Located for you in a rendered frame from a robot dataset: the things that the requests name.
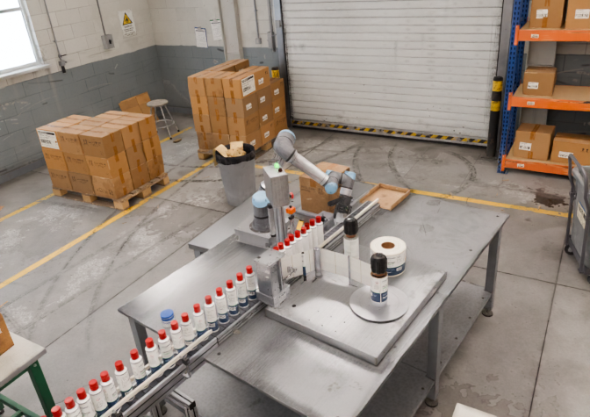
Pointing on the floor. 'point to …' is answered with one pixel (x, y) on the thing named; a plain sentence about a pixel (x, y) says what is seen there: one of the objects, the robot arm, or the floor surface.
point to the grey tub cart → (580, 238)
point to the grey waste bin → (238, 181)
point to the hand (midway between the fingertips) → (334, 224)
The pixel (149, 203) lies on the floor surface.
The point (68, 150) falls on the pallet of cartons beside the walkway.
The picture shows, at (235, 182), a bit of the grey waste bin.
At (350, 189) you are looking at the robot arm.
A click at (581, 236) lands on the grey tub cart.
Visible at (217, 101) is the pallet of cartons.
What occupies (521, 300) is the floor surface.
